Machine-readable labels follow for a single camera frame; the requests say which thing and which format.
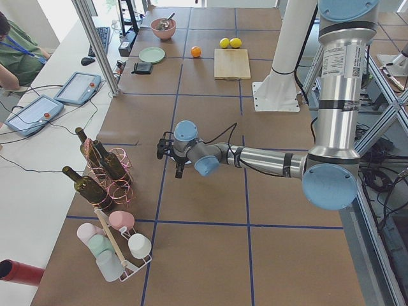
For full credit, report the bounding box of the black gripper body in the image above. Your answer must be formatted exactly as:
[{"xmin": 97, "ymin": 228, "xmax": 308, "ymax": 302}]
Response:
[{"xmin": 174, "ymin": 156, "xmax": 189, "ymax": 170}]

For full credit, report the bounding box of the orange fruit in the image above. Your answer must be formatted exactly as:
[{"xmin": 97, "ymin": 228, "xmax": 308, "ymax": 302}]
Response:
[{"xmin": 191, "ymin": 46, "xmax": 201, "ymax": 58}]

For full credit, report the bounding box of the light blue plate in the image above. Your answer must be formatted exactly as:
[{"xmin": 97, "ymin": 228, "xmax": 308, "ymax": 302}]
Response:
[{"xmin": 171, "ymin": 156, "xmax": 192, "ymax": 164}]

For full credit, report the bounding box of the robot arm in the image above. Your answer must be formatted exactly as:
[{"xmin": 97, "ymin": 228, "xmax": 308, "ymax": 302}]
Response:
[{"xmin": 164, "ymin": 1, "xmax": 378, "ymax": 210}]

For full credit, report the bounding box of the light green plate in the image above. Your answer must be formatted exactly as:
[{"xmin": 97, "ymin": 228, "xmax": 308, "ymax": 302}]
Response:
[{"xmin": 138, "ymin": 47, "xmax": 166, "ymax": 64}]

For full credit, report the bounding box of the middle green wine bottle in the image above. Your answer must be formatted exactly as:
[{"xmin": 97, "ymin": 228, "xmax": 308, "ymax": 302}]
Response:
[{"xmin": 92, "ymin": 140, "xmax": 129, "ymax": 180}]

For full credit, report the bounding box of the green wine bottle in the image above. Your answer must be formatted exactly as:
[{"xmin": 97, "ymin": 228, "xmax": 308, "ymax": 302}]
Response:
[
  {"xmin": 62, "ymin": 166, "xmax": 115, "ymax": 212},
  {"xmin": 92, "ymin": 140, "xmax": 129, "ymax": 180},
  {"xmin": 75, "ymin": 127, "xmax": 100, "ymax": 168}
]

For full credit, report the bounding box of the pink cup on top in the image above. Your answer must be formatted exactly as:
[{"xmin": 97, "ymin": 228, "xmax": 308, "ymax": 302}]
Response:
[{"xmin": 108, "ymin": 210, "xmax": 135, "ymax": 230}]

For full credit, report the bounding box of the white cup on right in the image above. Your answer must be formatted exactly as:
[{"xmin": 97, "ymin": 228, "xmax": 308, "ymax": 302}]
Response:
[{"xmin": 128, "ymin": 233, "xmax": 152, "ymax": 259}]

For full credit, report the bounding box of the front green wine bottle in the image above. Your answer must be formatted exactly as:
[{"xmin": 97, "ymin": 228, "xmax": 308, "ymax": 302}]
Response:
[{"xmin": 62, "ymin": 166, "xmax": 115, "ymax": 212}]

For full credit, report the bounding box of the rear green wine bottle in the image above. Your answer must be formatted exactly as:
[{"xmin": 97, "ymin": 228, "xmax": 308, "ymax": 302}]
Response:
[{"xmin": 75, "ymin": 127, "xmax": 100, "ymax": 168}]

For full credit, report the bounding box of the dark grey folded cloth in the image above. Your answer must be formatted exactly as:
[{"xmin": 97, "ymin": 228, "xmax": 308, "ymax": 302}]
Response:
[{"xmin": 131, "ymin": 62, "xmax": 153, "ymax": 75}]

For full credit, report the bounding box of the mint green cup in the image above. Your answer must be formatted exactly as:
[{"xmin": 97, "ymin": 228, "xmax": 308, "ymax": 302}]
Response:
[{"xmin": 87, "ymin": 234, "xmax": 114, "ymax": 258}]

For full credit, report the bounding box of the wooden cutting board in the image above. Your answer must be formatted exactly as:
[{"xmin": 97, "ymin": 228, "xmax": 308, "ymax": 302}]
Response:
[{"xmin": 214, "ymin": 48, "xmax": 251, "ymax": 80}]

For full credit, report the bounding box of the pale pink cup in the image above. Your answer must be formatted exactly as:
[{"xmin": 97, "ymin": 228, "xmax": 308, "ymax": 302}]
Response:
[{"xmin": 76, "ymin": 222, "xmax": 105, "ymax": 245}]

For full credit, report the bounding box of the pale blue cup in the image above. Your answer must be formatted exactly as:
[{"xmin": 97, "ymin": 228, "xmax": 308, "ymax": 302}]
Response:
[{"xmin": 96, "ymin": 250, "xmax": 124, "ymax": 282}]

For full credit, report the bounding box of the far teach pendant tablet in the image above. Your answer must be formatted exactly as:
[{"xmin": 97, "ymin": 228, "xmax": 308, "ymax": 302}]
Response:
[{"xmin": 54, "ymin": 71, "xmax": 101, "ymax": 105}]

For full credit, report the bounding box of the teach pendant tablet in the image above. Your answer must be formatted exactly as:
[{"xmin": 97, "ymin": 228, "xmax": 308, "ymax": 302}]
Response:
[
  {"xmin": 54, "ymin": 71, "xmax": 101, "ymax": 105},
  {"xmin": 5, "ymin": 95, "xmax": 64, "ymax": 136}
]

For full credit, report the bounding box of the left yellow lemon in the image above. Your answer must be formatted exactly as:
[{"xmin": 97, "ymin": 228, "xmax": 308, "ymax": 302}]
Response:
[{"xmin": 219, "ymin": 38, "xmax": 230, "ymax": 49}]

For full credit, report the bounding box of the yellow lemon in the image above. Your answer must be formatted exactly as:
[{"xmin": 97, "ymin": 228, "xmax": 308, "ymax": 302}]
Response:
[
  {"xmin": 229, "ymin": 38, "xmax": 242, "ymax": 48},
  {"xmin": 219, "ymin": 38, "xmax": 230, "ymax": 49}
]

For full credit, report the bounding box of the pink bowl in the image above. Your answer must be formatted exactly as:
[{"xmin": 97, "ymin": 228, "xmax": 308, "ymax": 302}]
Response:
[{"xmin": 150, "ymin": 18, "xmax": 177, "ymax": 40}]

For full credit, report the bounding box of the right yellow lemon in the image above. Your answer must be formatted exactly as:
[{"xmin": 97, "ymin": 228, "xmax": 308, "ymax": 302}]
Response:
[{"xmin": 229, "ymin": 38, "xmax": 242, "ymax": 48}]

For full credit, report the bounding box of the black computer mouse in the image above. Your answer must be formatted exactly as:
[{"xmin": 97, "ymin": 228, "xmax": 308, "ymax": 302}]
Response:
[{"xmin": 80, "ymin": 57, "xmax": 96, "ymax": 66}]

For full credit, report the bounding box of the metal scoop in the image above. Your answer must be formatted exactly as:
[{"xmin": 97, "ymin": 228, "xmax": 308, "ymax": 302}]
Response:
[{"xmin": 156, "ymin": 12, "xmax": 175, "ymax": 31}]

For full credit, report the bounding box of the black keyboard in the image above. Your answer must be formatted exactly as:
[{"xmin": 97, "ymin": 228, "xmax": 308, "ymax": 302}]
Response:
[{"xmin": 96, "ymin": 27, "xmax": 110, "ymax": 54}]

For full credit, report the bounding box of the near teach pendant tablet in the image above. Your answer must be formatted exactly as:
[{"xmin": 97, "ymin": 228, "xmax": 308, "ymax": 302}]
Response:
[{"xmin": 5, "ymin": 95, "xmax": 64, "ymax": 136}]

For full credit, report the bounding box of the seated person in green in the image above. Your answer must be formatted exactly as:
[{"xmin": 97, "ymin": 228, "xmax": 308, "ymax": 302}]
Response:
[{"xmin": 1, "ymin": 14, "xmax": 50, "ymax": 92}]

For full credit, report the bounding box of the red cylinder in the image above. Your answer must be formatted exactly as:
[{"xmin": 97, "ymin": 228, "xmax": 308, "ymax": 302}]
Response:
[{"xmin": 1, "ymin": 259, "xmax": 45, "ymax": 286}]

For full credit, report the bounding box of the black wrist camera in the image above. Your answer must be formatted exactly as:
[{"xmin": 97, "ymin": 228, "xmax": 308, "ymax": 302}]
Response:
[{"xmin": 156, "ymin": 131, "xmax": 174, "ymax": 159}]

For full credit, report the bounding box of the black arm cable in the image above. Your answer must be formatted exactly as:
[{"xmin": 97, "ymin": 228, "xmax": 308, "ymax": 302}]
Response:
[{"xmin": 203, "ymin": 122, "xmax": 319, "ymax": 176}]

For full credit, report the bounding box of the copper wire bottle rack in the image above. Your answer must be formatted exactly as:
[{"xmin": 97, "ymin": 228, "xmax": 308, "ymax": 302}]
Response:
[{"xmin": 87, "ymin": 148, "xmax": 134, "ymax": 207}]

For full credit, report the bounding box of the white wire cup rack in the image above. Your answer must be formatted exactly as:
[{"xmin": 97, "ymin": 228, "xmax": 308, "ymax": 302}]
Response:
[{"xmin": 106, "ymin": 216, "xmax": 152, "ymax": 282}]

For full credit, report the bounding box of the wooden rack handle stick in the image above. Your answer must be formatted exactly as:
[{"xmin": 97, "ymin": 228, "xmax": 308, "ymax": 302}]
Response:
[{"xmin": 94, "ymin": 208, "xmax": 128, "ymax": 268}]

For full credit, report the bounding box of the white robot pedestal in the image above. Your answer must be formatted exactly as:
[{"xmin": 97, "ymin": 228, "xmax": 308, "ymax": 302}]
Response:
[{"xmin": 252, "ymin": 0, "xmax": 317, "ymax": 112}]

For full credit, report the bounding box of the aluminium frame post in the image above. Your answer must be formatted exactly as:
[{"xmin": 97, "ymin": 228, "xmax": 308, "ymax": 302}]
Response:
[{"xmin": 71, "ymin": 0, "xmax": 119, "ymax": 97}]

